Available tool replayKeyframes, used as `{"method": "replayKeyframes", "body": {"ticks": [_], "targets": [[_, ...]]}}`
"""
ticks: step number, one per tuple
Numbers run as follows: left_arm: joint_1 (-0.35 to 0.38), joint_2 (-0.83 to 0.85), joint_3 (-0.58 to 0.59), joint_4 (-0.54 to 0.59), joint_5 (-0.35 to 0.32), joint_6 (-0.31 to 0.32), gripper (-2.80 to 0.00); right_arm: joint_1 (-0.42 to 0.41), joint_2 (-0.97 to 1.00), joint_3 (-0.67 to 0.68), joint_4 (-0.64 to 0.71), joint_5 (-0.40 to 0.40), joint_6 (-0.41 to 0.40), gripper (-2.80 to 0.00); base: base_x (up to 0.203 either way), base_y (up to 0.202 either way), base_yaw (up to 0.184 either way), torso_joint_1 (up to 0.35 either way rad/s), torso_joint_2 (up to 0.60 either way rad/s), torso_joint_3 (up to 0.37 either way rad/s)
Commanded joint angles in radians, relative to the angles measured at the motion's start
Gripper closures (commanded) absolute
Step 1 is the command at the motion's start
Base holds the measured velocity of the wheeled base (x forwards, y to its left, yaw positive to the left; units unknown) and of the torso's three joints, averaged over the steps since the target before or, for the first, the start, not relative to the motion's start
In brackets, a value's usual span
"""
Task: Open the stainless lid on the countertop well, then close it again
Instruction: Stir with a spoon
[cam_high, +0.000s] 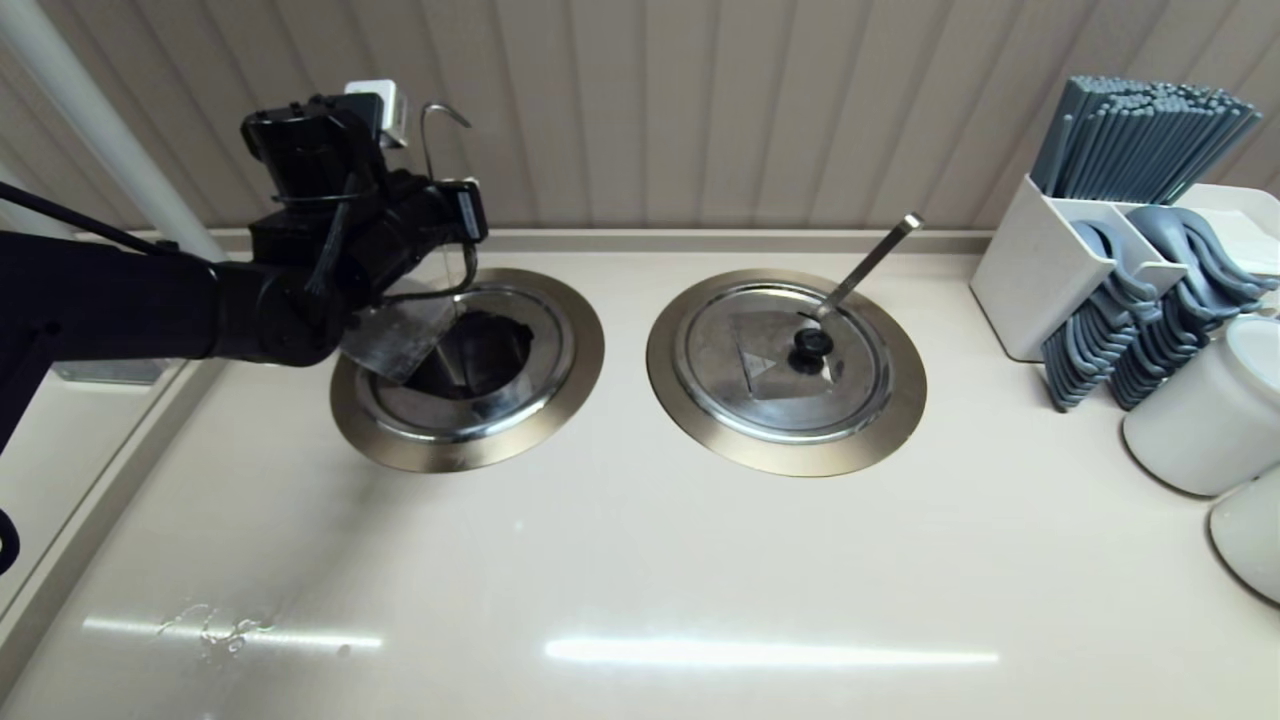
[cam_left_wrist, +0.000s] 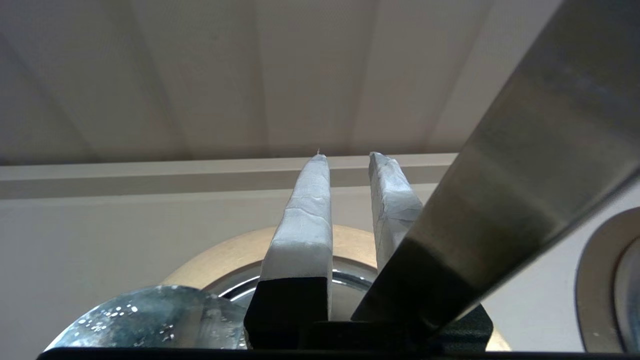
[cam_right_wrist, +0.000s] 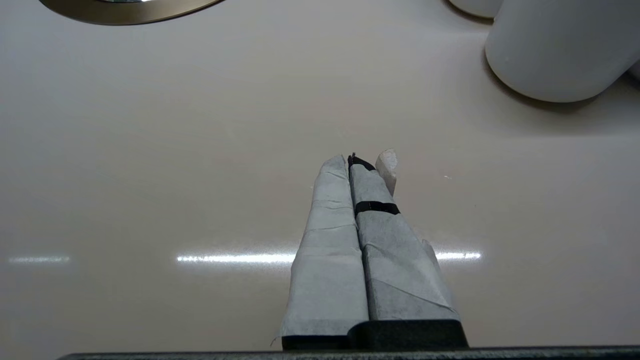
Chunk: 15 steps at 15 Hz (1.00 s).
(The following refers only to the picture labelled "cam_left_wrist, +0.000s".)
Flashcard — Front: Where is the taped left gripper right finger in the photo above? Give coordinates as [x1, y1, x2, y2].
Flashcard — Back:
[369, 152, 424, 272]

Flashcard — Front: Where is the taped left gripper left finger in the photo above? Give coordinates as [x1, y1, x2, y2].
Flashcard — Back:
[244, 154, 334, 349]

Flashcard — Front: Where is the ladle handle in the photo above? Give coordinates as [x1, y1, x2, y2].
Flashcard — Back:
[351, 0, 640, 333]

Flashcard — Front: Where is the steel lid with black knob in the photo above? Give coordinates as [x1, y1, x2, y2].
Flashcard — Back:
[44, 285, 249, 351]

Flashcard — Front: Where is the steel soup pot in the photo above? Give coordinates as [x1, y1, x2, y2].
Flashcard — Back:
[202, 256, 381, 322]

